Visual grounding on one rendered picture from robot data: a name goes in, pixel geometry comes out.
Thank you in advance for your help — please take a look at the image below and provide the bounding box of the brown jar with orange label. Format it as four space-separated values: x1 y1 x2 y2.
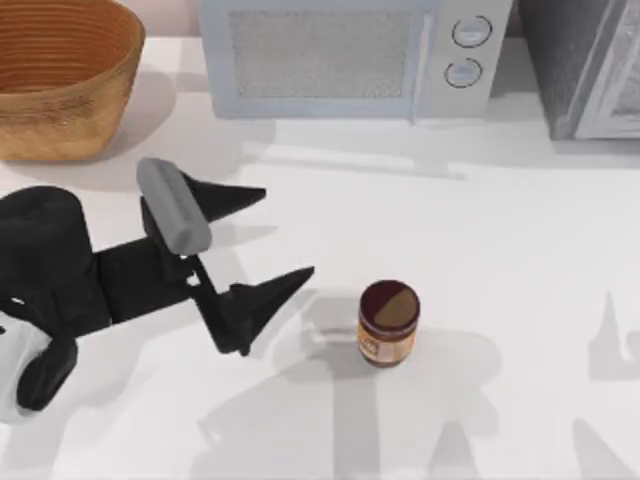
356 279 422 369

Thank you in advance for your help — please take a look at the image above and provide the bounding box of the pale microwave door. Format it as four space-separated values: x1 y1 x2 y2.
195 0 437 121

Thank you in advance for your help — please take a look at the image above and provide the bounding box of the woven wooden basket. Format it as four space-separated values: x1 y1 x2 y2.
0 0 147 162

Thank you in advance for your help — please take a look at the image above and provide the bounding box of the pale microwave oven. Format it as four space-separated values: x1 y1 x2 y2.
194 0 516 127

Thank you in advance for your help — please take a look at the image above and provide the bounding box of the round microwave knob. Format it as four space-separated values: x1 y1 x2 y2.
451 14 494 48
443 55 484 91

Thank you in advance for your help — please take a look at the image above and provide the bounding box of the pale cabinet door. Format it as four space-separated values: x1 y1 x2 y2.
573 0 640 141

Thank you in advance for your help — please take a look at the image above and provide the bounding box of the pale microwave door handle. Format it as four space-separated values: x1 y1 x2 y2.
408 12 432 127

